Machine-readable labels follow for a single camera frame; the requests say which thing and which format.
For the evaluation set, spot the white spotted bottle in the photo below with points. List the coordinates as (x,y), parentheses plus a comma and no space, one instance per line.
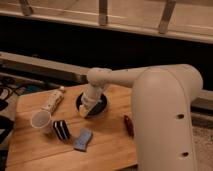
(54,100)

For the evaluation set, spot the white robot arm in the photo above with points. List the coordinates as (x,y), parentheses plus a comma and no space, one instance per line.
(160,103)

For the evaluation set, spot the white plastic cup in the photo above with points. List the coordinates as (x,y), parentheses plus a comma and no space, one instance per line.
(42,121)

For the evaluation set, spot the blue sponge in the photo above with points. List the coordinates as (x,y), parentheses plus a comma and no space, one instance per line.
(83,139)

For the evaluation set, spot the wooden table board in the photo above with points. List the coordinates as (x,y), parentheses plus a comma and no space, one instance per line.
(110,148)

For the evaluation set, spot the black bowl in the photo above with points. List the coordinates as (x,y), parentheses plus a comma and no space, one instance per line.
(97,109)

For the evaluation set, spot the black and white striped eraser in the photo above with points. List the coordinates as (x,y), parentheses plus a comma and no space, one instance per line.
(61,130)

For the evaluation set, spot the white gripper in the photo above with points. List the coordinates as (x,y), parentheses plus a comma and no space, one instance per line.
(90,98)

